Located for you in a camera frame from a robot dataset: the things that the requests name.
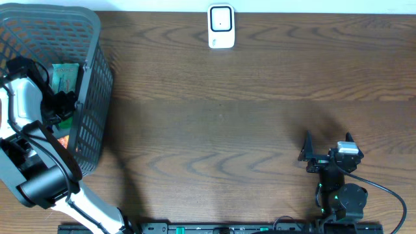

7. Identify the pale green wet wipes pack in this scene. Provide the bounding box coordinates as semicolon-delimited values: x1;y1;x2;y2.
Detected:
51;63;79;94

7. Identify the white barcode scanner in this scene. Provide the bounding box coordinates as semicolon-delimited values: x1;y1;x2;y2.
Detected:
207;4;235;49

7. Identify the grey plastic shopping basket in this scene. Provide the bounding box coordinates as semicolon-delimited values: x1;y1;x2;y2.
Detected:
1;3;113;177

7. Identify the green lidded white jar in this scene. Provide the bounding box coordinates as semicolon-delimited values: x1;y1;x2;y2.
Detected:
58;117;73;129

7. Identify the small orange snack packet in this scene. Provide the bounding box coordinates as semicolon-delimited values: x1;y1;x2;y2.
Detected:
58;135;69;149

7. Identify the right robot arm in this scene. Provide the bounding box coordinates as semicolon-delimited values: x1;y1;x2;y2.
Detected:
298;132;368;233

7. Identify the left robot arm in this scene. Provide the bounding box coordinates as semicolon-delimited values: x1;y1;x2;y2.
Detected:
1;56;142;233

